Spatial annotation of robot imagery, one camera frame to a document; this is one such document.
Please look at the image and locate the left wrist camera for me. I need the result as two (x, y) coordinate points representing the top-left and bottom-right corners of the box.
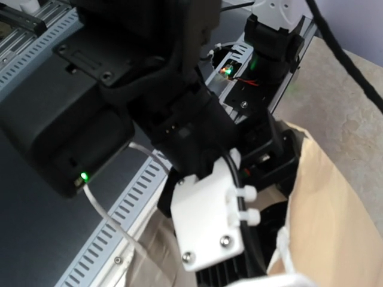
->
(171, 148), (266, 286)

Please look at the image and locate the brown paper bag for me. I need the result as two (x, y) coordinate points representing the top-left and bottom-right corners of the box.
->
(126, 126), (382, 286)

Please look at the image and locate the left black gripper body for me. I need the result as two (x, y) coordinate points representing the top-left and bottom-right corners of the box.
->
(1, 1), (299, 215)

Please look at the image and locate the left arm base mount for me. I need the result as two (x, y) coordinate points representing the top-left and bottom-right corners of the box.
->
(206, 16), (305, 120)

